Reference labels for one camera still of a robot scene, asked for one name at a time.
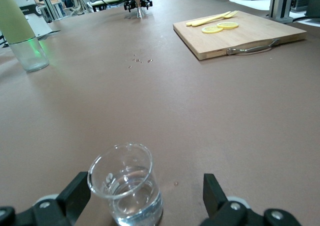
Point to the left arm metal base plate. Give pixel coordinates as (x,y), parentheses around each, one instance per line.
(51,33)

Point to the wooden cutting board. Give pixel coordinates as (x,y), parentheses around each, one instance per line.
(250,38)

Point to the yellow plastic knife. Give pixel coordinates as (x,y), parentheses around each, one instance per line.
(200,22)

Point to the office chair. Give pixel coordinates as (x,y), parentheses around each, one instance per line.
(80,3)

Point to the lemon slice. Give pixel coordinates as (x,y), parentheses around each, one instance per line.
(210,30)
(228,25)

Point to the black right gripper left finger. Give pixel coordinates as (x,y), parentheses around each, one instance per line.
(65,208)

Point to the green sleeved glass bottle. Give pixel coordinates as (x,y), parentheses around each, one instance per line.
(15,23)

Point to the steel double-cone jigger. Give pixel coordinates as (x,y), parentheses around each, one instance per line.
(138,5)

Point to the brown table mat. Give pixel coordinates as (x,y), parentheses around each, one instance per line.
(200,110)

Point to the aluminium frame post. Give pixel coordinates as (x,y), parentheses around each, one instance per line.
(281,3)

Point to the small clear glass beaker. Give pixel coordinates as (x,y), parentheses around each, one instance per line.
(125,186)

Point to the black equipment box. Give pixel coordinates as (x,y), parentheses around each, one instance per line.
(315,5)

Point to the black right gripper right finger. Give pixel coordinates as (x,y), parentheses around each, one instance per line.
(217,206)

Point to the yellow plastic fork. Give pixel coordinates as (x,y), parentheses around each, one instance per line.
(212,19)

